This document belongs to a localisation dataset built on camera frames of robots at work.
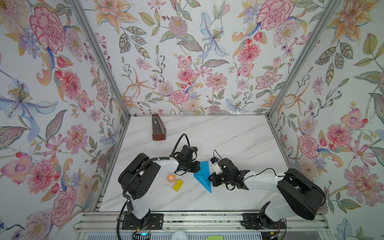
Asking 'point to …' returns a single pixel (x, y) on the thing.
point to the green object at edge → (215, 237)
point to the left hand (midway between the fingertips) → (202, 170)
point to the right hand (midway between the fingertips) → (207, 177)
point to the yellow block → (178, 185)
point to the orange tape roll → (171, 178)
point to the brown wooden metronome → (158, 129)
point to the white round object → (179, 235)
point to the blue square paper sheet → (203, 174)
